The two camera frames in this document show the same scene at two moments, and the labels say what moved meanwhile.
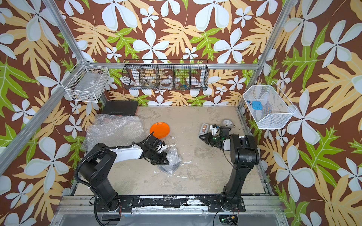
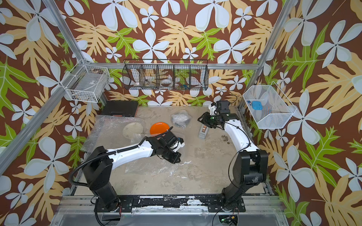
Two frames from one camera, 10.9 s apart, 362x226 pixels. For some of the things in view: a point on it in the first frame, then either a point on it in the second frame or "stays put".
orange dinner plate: [161, 130] stays put
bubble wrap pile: [114, 130] stays put
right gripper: [207, 140] -> [205, 120]
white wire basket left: [86, 83] stays put
